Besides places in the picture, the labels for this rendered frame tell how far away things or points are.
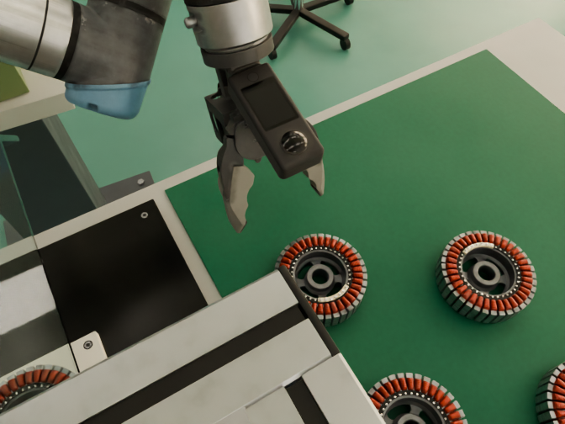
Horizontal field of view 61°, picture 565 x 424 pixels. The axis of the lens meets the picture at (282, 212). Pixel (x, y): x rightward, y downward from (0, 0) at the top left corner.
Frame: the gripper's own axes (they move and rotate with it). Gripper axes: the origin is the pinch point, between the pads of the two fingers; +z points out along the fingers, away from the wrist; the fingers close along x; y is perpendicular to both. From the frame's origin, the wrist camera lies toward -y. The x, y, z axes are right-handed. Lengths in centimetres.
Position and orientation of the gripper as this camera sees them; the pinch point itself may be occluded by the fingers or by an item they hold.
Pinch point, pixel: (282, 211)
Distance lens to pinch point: 56.5
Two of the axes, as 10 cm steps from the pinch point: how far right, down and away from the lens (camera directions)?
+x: -8.8, 4.0, -2.6
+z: 1.8, 7.8, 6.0
